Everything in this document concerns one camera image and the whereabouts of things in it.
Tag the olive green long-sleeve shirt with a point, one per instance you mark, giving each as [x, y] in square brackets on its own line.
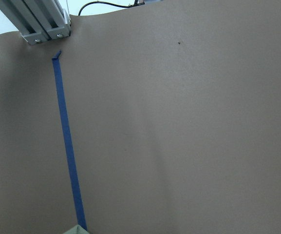
[77, 229]

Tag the aluminium frame post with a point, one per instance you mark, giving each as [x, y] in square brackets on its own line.
[38, 20]

